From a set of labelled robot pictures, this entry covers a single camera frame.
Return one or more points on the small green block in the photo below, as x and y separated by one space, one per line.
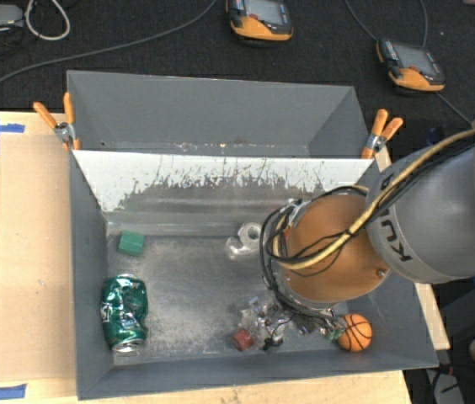
131 243

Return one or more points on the grey metal bin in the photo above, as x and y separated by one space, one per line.
195 284

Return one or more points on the small orange basketball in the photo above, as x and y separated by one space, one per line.
355 333

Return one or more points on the small red-brown cylinder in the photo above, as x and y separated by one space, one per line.
242 339

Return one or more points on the brown cardboard board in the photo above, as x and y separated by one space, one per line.
31 246

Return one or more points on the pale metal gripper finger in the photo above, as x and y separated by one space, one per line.
273 333
260 307

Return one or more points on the crushed green drink can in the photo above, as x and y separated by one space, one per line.
124 314

